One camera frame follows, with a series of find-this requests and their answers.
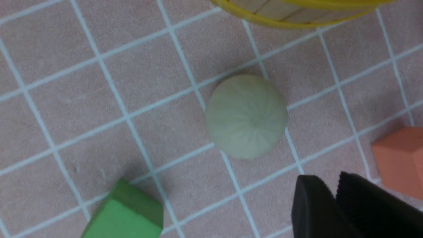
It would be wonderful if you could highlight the pink checkered tablecloth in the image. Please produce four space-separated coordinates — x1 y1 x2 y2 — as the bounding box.
0 0 422 238

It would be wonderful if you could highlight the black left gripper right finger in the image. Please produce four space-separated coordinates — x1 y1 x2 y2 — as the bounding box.
336 172 423 238

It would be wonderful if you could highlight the orange foam cube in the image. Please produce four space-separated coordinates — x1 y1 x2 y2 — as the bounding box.
371 127 423 199

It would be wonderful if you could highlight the green foam cube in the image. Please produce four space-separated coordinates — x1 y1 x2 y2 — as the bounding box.
81 179 164 238

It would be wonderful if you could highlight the white bun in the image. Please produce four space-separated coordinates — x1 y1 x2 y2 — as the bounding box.
205 74 288 160

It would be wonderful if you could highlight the bamboo steamer tray yellow rim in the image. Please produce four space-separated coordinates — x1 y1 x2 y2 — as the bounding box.
212 0 390 29

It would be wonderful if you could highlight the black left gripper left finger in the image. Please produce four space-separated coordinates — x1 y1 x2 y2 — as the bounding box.
291 175 361 238

